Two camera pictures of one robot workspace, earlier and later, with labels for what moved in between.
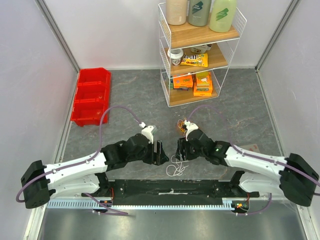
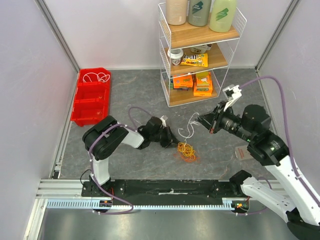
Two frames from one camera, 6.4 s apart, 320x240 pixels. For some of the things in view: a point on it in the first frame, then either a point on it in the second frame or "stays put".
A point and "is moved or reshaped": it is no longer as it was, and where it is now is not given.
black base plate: [164, 192] stays put
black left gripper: [158, 158] → [169, 138]
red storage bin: [91, 97] stays put
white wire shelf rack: [195, 60] stays put
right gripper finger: [179, 154] → [209, 120]
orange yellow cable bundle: [180, 123] is moved or reshaped
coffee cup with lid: [175, 54] stays put
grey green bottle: [198, 12] stays put
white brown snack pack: [201, 49] stays put
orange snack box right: [203, 85] stays put
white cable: [180, 169] → [94, 77]
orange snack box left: [182, 82] stays put
